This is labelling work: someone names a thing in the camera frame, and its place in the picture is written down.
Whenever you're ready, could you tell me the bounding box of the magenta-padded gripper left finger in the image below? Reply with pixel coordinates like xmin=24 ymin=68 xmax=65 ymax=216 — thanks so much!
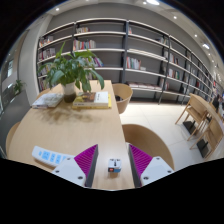
xmin=51 ymin=143 xmax=99 ymax=188

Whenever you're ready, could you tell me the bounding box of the yellow book stack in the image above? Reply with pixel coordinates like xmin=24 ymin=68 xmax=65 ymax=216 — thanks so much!
xmin=72 ymin=91 xmax=113 ymax=110

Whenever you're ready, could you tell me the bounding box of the ceiling lights group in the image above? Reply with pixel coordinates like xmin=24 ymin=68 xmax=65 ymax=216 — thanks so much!
xmin=54 ymin=0 xmax=212 ymax=51

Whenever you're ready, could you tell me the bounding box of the green potted plant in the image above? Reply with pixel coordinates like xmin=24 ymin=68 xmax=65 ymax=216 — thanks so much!
xmin=37 ymin=41 xmax=105 ymax=104

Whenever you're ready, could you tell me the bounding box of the grey partition panel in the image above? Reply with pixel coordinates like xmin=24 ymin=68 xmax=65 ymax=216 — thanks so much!
xmin=0 ymin=91 xmax=31 ymax=148

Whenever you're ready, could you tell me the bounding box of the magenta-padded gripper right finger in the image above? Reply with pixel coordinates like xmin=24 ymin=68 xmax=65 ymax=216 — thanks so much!
xmin=128 ymin=143 xmax=175 ymax=188

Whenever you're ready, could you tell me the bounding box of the white power strip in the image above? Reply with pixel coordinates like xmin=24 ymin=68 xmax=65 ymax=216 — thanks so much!
xmin=31 ymin=145 xmax=76 ymax=168

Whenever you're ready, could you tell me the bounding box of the person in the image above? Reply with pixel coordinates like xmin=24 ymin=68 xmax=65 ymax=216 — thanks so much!
xmin=215 ymin=94 xmax=224 ymax=113

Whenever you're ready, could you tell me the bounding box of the small green floor plant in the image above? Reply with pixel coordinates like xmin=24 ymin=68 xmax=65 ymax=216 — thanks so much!
xmin=12 ymin=79 xmax=26 ymax=96

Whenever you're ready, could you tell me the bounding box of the wooden side table set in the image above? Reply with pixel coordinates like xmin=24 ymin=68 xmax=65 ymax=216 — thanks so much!
xmin=174 ymin=93 xmax=224 ymax=159

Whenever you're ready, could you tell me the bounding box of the grey bookshelf unit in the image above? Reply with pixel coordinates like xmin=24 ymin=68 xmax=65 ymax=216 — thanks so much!
xmin=35 ymin=17 xmax=224 ymax=106

